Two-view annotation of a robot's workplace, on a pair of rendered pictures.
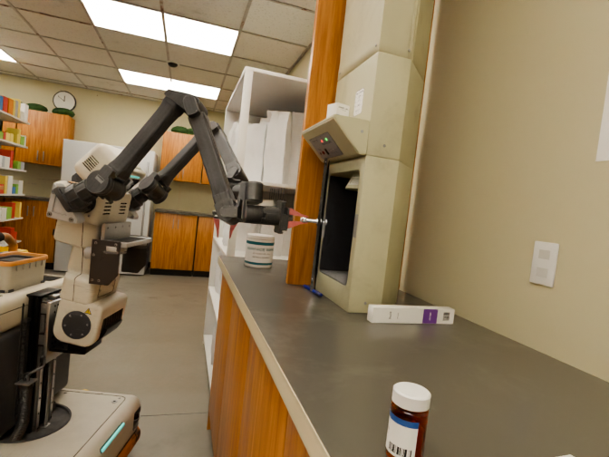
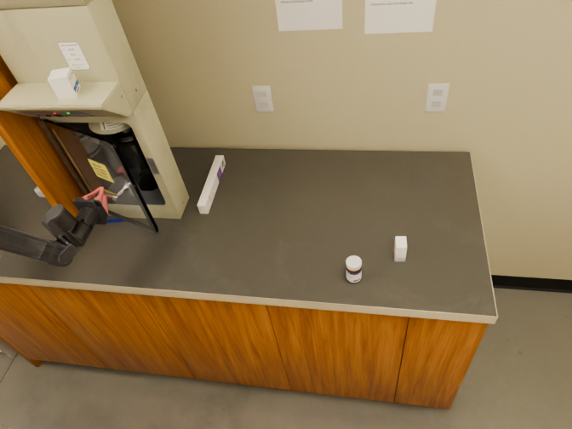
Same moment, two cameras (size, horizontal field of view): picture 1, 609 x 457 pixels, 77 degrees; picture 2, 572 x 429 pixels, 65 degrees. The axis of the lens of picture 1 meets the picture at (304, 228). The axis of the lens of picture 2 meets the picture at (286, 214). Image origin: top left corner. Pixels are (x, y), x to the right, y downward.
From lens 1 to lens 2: 1.07 m
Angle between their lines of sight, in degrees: 66
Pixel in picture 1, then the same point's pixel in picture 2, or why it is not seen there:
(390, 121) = (128, 65)
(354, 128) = (117, 100)
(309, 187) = (30, 145)
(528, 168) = (225, 33)
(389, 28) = not seen: outside the picture
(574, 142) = (258, 15)
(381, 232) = (166, 152)
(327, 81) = not seen: outside the picture
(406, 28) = not seen: outside the picture
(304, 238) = (61, 189)
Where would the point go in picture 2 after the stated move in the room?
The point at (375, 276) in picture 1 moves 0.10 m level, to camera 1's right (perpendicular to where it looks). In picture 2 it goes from (178, 181) to (193, 163)
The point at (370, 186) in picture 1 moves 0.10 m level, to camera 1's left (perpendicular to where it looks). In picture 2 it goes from (146, 131) to (126, 151)
